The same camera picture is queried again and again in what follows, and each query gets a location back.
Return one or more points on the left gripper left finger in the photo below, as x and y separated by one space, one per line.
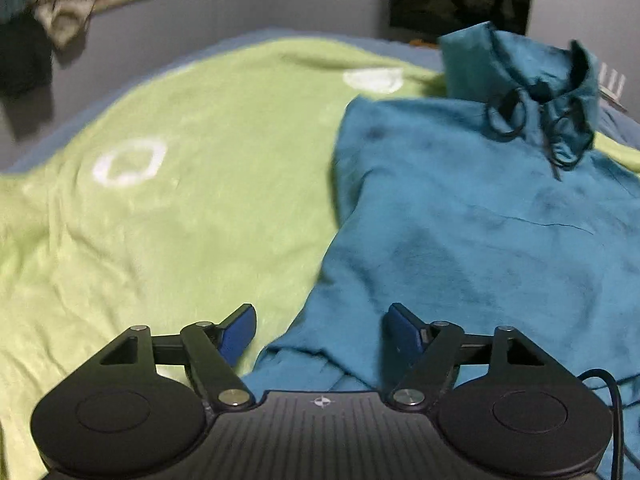
144 402

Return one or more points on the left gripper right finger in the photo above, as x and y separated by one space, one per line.
499 401

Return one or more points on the teal hooded jacket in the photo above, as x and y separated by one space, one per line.
488 208

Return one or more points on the light green fleece blanket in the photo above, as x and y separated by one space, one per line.
200 190

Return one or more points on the blue bed sheet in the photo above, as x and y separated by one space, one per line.
35 126

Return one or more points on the white wifi router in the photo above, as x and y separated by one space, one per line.
611 85

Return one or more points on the beige patterned cloth bundle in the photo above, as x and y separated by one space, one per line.
63 20

